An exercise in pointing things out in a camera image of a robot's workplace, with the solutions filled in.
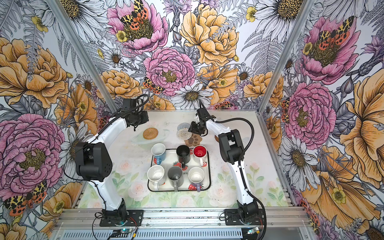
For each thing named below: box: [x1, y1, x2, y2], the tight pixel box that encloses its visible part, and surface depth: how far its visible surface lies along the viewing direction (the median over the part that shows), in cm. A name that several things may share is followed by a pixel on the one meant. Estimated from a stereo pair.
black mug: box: [176, 145, 191, 169], surface depth 93 cm
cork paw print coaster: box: [184, 133, 203, 147], surface depth 107 cm
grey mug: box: [167, 166, 184, 192], surface depth 80 cm
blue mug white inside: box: [151, 143, 166, 165], surface depth 91 cm
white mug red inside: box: [192, 144, 208, 168], surface depth 92 cm
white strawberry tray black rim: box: [147, 149, 211, 192], surface depth 87 cm
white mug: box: [147, 164, 166, 191], surface depth 83 cm
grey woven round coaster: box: [177, 122, 191, 131], surface depth 114 cm
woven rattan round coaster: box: [142, 127, 159, 140], surface depth 110 cm
